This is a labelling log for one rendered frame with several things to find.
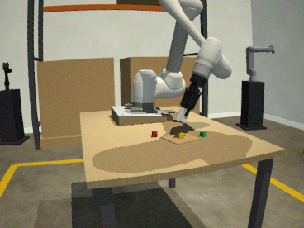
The yellow die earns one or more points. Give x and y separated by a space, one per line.
180 135

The green die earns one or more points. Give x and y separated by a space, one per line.
203 133

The tan flat mat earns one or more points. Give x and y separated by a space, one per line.
174 138

